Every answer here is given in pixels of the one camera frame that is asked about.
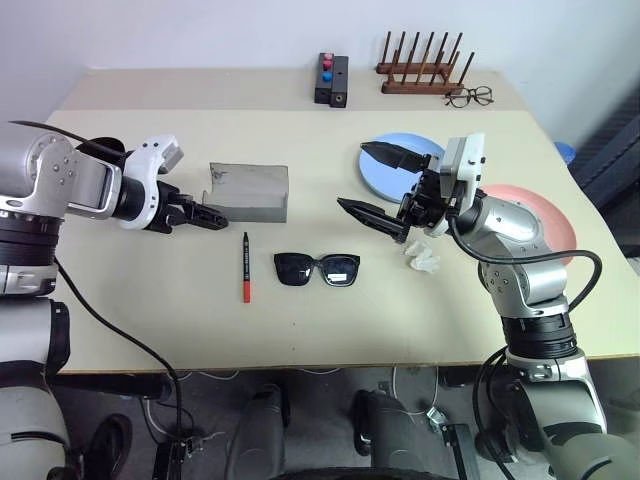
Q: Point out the dark grey rounded shape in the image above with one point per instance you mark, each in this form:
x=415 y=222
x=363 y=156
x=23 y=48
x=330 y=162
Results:
x=255 y=440
x=395 y=435

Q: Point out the black box with round hole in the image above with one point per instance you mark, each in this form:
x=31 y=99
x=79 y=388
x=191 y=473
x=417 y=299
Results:
x=340 y=75

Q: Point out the black box with coloured buttons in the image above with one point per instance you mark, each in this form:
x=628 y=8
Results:
x=322 y=92

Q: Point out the grey felt glasses case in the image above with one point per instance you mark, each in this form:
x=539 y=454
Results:
x=250 y=195

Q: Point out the black sunglasses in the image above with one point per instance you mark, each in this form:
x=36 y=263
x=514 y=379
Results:
x=295 y=270

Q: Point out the silver metal clamp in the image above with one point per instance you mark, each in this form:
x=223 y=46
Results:
x=436 y=419

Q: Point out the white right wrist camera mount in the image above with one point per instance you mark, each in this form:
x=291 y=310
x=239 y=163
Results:
x=465 y=160

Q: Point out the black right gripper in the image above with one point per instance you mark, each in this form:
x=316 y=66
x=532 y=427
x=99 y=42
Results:
x=425 y=200

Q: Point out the black table frame bar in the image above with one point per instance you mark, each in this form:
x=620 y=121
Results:
x=110 y=385

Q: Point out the black flat bracket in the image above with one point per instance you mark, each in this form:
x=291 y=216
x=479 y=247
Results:
x=462 y=450

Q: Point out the crumpled white tissue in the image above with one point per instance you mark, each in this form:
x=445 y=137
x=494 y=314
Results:
x=422 y=257

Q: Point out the brown wooden peg rack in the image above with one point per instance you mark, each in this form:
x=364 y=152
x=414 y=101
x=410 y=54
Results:
x=415 y=89

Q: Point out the pink plate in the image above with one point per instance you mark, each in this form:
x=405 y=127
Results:
x=550 y=215

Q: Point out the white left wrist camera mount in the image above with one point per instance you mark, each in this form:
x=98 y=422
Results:
x=145 y=160

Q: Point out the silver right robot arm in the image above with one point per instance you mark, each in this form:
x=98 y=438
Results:
x=510 y=220

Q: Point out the red and black marker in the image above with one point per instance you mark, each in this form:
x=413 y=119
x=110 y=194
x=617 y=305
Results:
x=246 y=270

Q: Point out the dark ribbed fabric object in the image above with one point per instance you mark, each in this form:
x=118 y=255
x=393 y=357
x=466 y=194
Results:
x=620 y=150

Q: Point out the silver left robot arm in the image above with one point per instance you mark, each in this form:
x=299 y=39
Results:
x=50 y=170

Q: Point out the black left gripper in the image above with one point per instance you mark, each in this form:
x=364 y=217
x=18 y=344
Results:
x=167 y=207

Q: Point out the thin black-framed eyeglasses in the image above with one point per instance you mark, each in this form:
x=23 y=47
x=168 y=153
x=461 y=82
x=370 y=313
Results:
x=484 y=95

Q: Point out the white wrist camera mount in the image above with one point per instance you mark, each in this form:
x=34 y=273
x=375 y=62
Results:
x=465 y=160
x=145 y=160

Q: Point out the light blue plate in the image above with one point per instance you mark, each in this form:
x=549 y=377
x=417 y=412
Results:
x=380 y=177

